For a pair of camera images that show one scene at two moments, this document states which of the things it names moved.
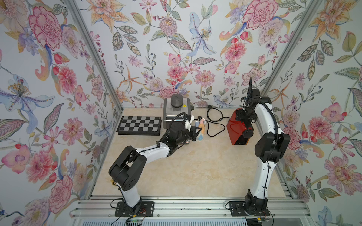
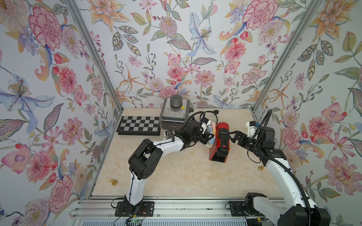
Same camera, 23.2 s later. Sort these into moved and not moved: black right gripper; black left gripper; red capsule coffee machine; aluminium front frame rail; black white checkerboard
Moved: red capsule coffee machine; black left gripper; black right gripper
Not moved: black white checkerboard; aluminium front frame rail
